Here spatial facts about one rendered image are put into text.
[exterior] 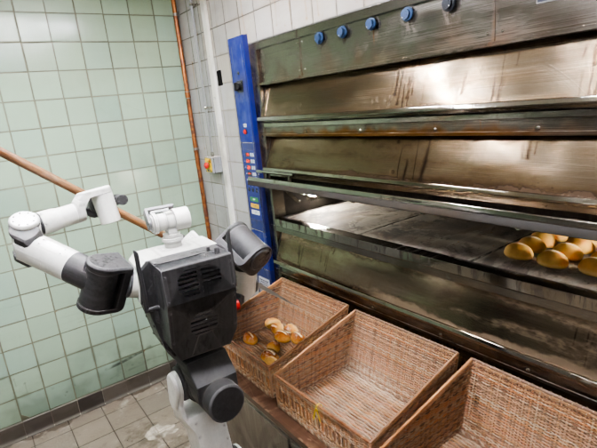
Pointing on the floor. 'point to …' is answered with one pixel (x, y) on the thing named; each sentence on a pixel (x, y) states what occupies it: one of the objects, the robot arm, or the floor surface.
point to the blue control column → (250, 134)
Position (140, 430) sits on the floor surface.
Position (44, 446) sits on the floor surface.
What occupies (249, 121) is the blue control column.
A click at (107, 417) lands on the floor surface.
